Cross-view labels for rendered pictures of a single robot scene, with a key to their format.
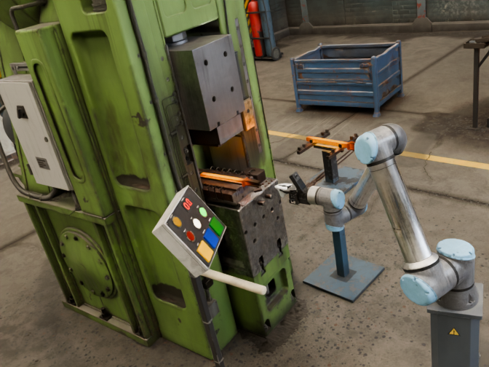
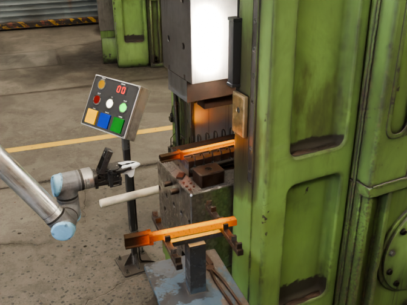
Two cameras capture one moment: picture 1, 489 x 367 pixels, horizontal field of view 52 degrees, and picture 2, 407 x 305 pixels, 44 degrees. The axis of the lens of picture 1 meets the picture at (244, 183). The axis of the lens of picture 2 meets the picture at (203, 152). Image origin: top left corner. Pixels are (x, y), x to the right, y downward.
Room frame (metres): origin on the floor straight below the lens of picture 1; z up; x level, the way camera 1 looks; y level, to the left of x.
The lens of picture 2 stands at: (3.33, -1.89, 2.01)
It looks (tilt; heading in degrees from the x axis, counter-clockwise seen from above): 26 degrees down; 112
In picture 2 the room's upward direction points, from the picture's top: straight up
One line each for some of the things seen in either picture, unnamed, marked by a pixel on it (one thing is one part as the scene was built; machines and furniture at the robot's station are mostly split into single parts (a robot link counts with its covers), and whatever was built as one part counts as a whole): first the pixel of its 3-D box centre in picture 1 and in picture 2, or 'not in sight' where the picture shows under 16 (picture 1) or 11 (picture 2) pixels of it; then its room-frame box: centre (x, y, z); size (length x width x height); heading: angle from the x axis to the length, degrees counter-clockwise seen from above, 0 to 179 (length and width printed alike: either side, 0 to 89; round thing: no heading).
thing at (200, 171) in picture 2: (253, 175); (208, 175); (2.61, -0.06, 0.95); 0.12 x 0.08 x 0.06; 49
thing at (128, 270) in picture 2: not in sight; (134, 257); (1.96, 0.32, 0.05); 0.22 x 0.22 x 0.09; 49
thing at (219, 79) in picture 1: (195, 79); (225, 24); (2.60, 0.14, 1.56); 0.42 x 0.39 x 0.40; 49
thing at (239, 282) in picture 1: (230, 279); (139, 193); (2.11, 0.17, 0.62); 0.44 x 0.05 x 0.05; 49
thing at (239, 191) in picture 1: (214, 185); (219, 150); (2.57, 0.17, 0.96); 0.42 x 0.20 x 0.09; 49
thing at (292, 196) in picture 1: (300, 194); (106, 175); (2.22, -0.27, 0.98); 0.12 x 0.08 x 0.09; 48
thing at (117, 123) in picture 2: (215, 226); (117, 125); (2.02, 0.17, 1.01); 0.07 x 0.05 x 0.07; 164
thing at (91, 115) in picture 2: (204, 251); (91, 116); (1.83, 0.23, 1.01); 0.07 x 0.05 x 0.07; 164
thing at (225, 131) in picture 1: (200, 126); (220, 78); (2.57, 0.17, 1.32); 0.42 x 0.20 x 0.10; 49
